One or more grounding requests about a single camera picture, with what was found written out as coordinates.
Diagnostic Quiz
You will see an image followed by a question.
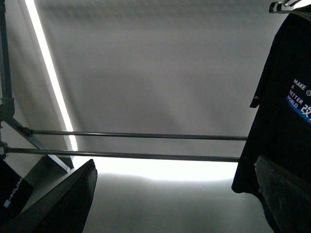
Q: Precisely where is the lower metal rack rod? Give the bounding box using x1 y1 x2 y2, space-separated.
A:
4 147 239 163

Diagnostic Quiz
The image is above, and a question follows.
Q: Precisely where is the grey metal rack frame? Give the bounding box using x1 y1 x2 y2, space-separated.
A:
0 0 73 172

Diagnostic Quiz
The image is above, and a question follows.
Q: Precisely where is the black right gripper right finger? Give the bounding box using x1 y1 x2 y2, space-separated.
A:
255 156 311 233

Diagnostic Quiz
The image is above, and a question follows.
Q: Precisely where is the black hanging printed t-shirt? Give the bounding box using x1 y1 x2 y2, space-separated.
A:
232 14 311 195

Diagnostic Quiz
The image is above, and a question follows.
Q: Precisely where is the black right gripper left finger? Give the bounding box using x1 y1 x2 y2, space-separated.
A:
0 159 98 233

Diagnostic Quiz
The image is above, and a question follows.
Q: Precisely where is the metal rack rod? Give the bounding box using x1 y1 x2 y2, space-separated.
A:
4 147 239 163
30 130 247 141

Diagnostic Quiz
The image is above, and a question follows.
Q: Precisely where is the upper metal rack rod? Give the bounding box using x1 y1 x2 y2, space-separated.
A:
30 130 247 141

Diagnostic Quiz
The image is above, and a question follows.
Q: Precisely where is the metal wire hanger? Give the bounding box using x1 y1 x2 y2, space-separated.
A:
268 0 302 14

